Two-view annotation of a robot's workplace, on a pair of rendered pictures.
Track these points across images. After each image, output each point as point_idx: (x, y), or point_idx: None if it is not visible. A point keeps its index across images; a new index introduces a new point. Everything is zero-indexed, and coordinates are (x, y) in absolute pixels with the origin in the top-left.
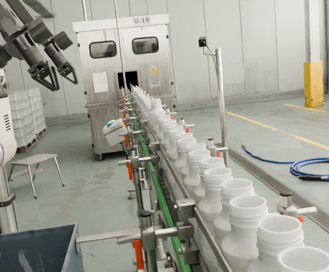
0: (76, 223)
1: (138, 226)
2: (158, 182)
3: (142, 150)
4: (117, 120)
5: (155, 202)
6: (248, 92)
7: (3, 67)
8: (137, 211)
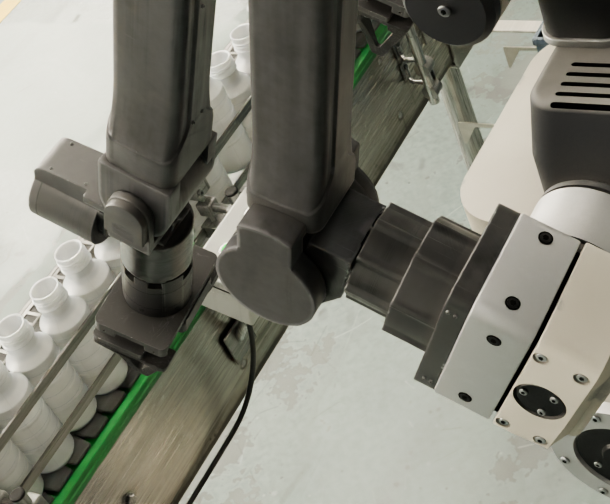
0: (534, 36)
1: (436, 88)
2: (366, 46)
3: (157, 407)
4: (216, 247)
5: (398, 44)
6: None
7: (418, 367)
8: (428, 63)
